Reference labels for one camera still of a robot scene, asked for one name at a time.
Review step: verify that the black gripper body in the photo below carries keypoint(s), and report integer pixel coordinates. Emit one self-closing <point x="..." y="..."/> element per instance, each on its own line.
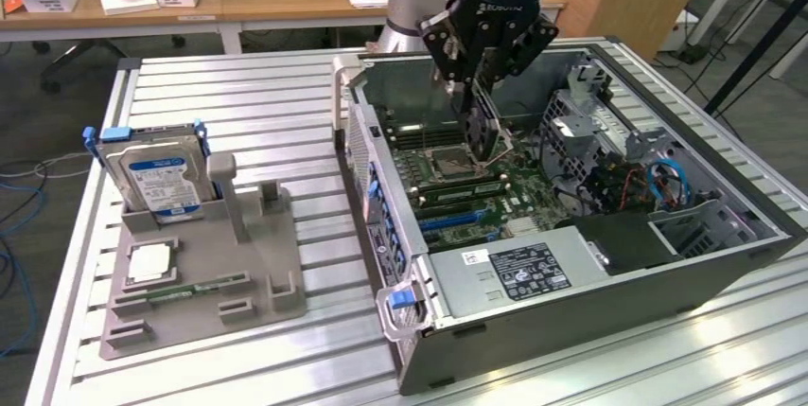
<point x="498" y="8"/>

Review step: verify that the black graphics card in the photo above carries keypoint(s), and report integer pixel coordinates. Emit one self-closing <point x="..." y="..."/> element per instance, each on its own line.
<point x="482" y="127"/>

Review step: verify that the CPU socket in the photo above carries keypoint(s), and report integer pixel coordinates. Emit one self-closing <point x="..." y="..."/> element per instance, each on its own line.
<point x="444" y="164"/>

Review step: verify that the green motherboard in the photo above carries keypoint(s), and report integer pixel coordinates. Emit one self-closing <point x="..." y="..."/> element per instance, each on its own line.
<point x="524" y="188"/>

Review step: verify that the black slanted pole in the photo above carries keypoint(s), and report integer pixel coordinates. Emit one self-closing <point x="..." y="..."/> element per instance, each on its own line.
<point x="757" y="46"/>

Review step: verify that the blue expansion slot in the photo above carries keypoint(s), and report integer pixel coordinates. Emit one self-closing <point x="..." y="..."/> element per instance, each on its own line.
<point x="450" y="222"/>

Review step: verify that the small silver chipset heatsink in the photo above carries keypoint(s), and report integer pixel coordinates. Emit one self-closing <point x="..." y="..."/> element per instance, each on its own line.
<point x="521" y="227"/>

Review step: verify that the black plastic shroud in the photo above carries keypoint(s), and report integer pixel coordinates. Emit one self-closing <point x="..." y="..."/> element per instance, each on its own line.
<point x="624" y="245"/>

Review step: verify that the grey metal disk bay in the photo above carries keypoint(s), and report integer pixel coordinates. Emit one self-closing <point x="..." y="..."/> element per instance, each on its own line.
<point x="713" y="226"/>

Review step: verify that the grey power supply unit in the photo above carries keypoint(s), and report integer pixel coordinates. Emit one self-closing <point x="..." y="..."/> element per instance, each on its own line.
<point x="480" y="278"/>

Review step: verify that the hard disk with blue caddy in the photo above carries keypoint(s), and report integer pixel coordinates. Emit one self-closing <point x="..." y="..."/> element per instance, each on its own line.
<point x="157" y="179"/>

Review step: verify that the blue case latch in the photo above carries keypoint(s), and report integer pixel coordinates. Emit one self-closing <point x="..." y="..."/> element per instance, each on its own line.
<point x="398" y="301"/>

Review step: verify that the black office chair base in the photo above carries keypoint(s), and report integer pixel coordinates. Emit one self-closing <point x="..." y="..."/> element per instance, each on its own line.
<point x="78" y="59"/>

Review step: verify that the open dark PC case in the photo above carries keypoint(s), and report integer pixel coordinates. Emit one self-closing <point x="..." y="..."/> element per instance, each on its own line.
<point x="568" y="330"/>

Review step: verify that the grey parts rack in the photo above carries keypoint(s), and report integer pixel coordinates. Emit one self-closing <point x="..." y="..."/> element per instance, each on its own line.
<point x="201" y="283"/>

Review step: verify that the silver CPU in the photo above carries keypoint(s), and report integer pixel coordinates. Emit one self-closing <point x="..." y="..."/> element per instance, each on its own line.
<point x="149" y="265"/>

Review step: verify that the loose green RAM stick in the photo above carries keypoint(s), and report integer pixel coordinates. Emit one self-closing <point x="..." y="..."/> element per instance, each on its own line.
<point x="189" y="291"/>

